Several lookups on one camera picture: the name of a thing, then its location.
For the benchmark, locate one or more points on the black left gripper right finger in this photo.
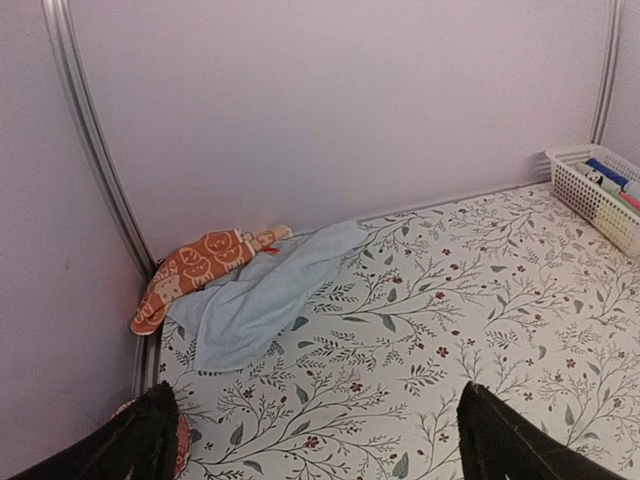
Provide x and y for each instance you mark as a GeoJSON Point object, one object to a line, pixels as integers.
{"type": "Point", "coordinates": [496, 442]}

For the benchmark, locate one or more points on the dark blue rolled towel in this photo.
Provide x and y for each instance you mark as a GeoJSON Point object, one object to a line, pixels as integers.
{"type": "Point", "coordinates": [609, 173]}

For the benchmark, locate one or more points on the light blue terry towel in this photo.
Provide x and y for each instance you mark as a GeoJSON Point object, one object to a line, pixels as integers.
{"type": "Point", "coordinates": [236, 318]}

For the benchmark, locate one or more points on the white perforated plastic basket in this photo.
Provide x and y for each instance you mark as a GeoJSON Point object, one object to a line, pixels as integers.
{"type": "Point", "coordinates": [610, 214]}

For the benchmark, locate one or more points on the panda print rolled towel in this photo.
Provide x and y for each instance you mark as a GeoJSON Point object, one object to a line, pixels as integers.
{"type": "Point", "coordinates": [598, 178]}

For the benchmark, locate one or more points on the orange patterned towel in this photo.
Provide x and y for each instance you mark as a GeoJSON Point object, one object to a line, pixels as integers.
{"type": "Point", "coordinates": [192, 266]}

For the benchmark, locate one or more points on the floral table cover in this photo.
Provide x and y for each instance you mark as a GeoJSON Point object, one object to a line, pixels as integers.
{"type": "Point", "coordinates": [513, 290]}

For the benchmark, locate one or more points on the aluminium frame post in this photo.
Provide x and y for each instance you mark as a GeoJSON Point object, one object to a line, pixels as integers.
{"type": "Point", "coordinates": [608, 73]}
{"type": "Point", "coordinates": [67, 57]}

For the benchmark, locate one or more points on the right aluminium frame post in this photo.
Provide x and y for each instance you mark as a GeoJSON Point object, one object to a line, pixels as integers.
{"type": "Point", "coordinates": [608, 73]}

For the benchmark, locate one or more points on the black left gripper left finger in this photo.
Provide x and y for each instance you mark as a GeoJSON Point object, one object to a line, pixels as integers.
{"type": "Point", "coordinates": [138, 443]}

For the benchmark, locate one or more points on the left aluminium frame post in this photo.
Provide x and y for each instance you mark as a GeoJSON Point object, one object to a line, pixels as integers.
{"type": "Point", "coordinates": [67, 57]}

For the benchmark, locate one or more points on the pink rolled towel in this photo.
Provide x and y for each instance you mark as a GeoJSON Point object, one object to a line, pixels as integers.
{"type": "Point", "coordinates": [635, 203]}

